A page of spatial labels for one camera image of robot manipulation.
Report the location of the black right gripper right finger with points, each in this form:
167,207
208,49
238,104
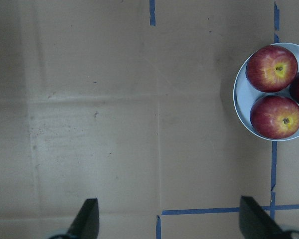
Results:
255,223

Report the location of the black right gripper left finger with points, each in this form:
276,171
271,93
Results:
85,225

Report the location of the red apple plate front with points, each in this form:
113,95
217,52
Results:
275,117

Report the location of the red apple plate back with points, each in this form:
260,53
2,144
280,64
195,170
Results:
271,69

